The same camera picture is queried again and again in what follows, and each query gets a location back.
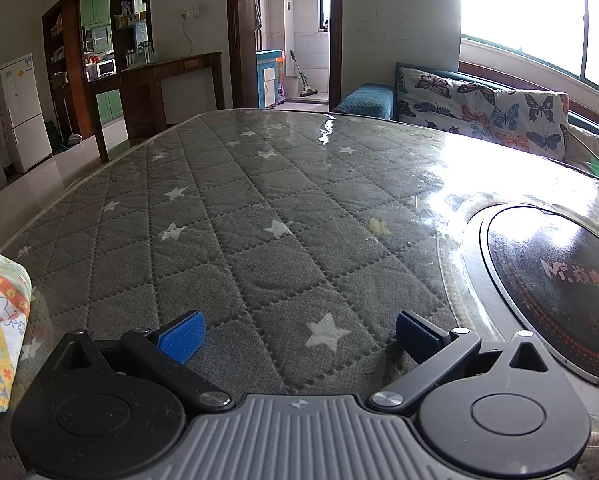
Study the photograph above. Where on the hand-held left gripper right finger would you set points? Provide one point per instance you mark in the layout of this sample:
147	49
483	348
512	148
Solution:
413	334

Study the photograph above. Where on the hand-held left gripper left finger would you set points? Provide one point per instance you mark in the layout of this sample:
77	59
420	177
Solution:
182	336

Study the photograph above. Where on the grey quilted star table cover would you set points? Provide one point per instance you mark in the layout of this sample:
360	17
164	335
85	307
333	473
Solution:
259	240

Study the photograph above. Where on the round black hotplate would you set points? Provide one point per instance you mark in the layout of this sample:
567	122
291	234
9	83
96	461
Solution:
554	280

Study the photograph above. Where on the small white floor appliance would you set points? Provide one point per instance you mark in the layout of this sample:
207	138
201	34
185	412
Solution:
74	140

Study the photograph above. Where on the teal sofa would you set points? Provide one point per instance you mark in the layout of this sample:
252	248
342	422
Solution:
369	100

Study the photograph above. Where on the butterfly print cushion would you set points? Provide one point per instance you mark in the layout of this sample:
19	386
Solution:
479	105

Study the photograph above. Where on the dark wooden console table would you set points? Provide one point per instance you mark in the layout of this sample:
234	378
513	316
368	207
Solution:
144	90

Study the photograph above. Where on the white pillow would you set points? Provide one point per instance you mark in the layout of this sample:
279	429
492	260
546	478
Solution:
587	147

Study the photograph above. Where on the white bucket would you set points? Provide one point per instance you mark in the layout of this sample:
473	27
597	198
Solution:
290	87

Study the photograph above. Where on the blue and white cabinet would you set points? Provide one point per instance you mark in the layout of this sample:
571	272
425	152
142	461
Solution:
268	77

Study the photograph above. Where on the white refrigerator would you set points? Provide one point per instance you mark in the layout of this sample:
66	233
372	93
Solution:
24	110

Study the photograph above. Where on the mop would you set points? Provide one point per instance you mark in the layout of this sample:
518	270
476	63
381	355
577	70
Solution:
303	80

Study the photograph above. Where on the white microwave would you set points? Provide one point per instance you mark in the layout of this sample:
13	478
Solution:
106	67

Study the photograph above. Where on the dark wooden shelf unit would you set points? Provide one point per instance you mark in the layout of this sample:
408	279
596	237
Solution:
72	60

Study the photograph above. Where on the window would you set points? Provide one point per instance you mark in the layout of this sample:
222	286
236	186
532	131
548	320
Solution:
519	5

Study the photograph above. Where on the dark wooden door frame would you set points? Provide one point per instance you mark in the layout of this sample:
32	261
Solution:
237	35

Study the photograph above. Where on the white wall socket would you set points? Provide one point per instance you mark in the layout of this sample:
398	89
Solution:
190	11

